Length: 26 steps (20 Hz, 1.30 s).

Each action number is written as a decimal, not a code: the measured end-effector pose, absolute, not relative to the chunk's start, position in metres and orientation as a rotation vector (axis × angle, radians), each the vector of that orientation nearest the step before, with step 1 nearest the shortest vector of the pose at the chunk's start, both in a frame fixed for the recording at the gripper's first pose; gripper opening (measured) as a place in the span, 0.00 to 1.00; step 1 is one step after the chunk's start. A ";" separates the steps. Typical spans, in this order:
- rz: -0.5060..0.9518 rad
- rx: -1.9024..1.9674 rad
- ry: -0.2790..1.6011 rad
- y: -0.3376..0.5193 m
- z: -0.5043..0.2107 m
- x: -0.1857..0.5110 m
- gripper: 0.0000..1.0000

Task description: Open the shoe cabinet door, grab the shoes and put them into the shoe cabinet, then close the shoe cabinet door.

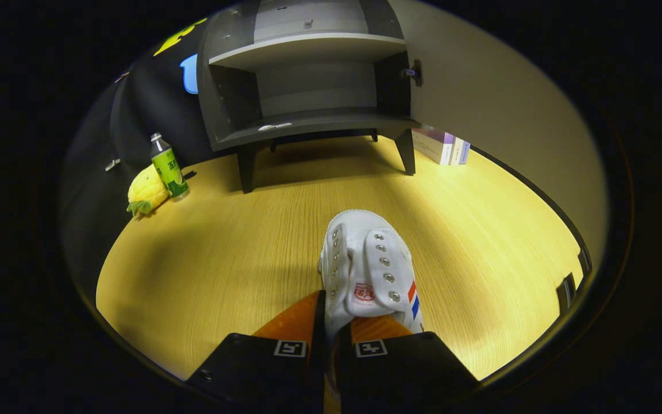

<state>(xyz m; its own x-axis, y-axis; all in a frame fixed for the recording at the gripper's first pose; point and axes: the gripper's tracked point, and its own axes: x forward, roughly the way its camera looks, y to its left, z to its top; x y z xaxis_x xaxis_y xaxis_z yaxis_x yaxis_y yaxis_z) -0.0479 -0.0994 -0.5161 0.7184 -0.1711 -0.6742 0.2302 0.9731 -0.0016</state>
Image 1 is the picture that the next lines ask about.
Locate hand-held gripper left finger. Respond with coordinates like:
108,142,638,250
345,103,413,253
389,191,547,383
186,290,327,403

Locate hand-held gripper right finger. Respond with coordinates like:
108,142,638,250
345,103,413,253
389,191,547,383
337,315,480,412

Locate white canvas shoe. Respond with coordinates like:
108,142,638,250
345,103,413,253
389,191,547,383
318,209,425,351

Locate grey shoe cabinet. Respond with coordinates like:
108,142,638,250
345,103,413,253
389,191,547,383
197,0,422,194

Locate white book purple spine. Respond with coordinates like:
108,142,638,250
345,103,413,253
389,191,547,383
411,128,455,166

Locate yellow pineapple plush toy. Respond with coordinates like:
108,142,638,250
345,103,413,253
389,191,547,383
126,164,171,220

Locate green drink bottle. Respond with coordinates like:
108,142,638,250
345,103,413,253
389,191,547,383
150,133,190,202

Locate black backdrop cloth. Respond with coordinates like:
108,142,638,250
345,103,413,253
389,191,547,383
61,17,217,300

